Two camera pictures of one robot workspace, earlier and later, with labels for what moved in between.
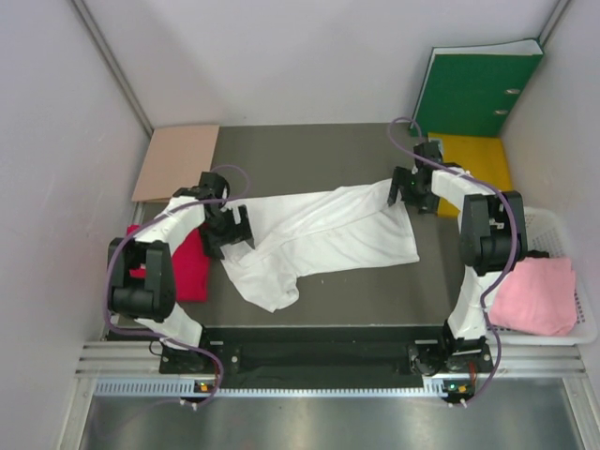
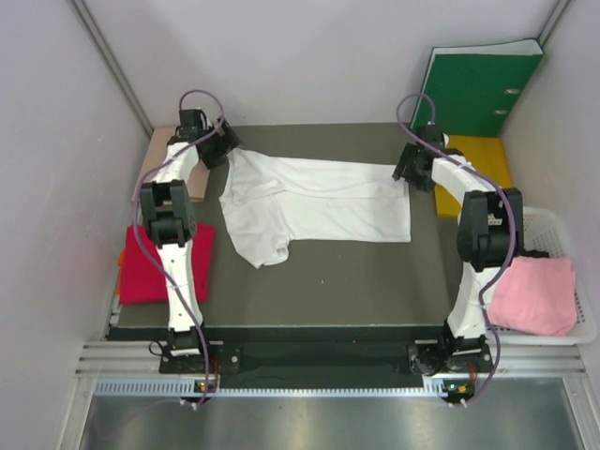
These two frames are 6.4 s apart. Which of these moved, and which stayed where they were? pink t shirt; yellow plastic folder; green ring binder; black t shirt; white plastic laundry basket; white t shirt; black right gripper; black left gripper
Moved: white t shirt; black right gripper; black left gripper
Stayed: black t shirt; white plastic laundry basket; green ring binder; yellow plastic folder; pink t shirt
